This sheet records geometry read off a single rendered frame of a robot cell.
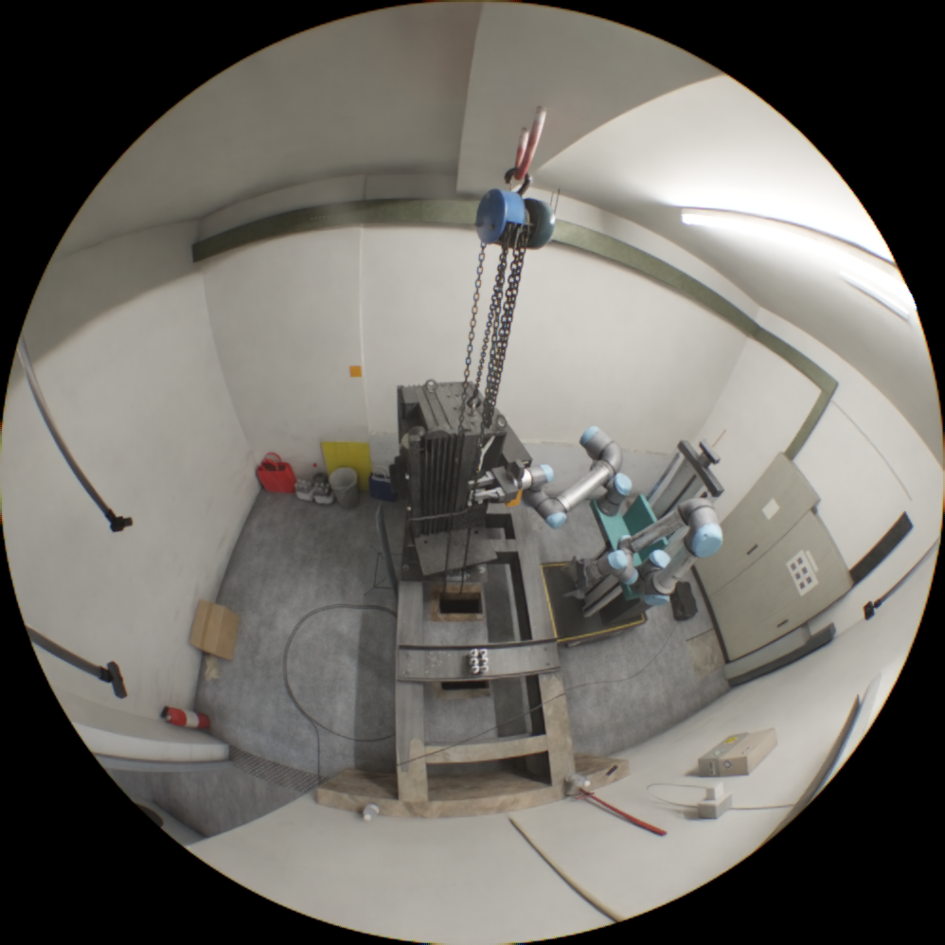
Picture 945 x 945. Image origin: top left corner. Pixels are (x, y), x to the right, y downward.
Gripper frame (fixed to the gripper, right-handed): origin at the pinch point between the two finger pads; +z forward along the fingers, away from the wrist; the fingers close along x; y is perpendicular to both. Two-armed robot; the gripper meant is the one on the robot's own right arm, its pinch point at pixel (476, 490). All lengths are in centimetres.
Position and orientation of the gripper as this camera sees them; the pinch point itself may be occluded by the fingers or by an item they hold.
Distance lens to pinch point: 102.1
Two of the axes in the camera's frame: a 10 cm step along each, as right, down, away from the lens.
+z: -9.3, 1.9, -3.3
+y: -0.9, 7.3, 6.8
